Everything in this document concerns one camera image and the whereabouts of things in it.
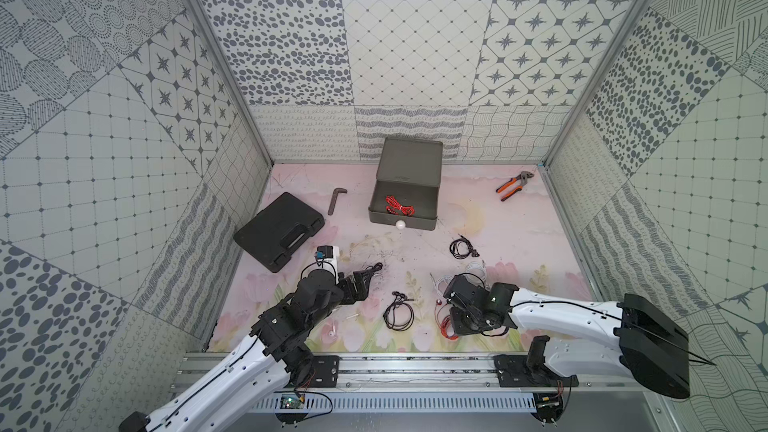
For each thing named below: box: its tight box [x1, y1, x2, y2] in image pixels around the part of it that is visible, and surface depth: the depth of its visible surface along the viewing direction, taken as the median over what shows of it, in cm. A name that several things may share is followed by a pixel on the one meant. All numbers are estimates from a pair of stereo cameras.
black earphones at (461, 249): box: [449, 235, 480, 260], surface depth 98 cm
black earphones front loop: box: [383, 291, 415, 332], surface depth 85 cm
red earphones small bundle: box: [385, 195, 415, 217], surface depth 90 cm
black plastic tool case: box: [233, 192, 325, 273], surface depth 98 cm
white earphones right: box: [466, 260, 487, 287], surface depth 94 cm
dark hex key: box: [328, 187, 348, 216], surface depth 110 cm
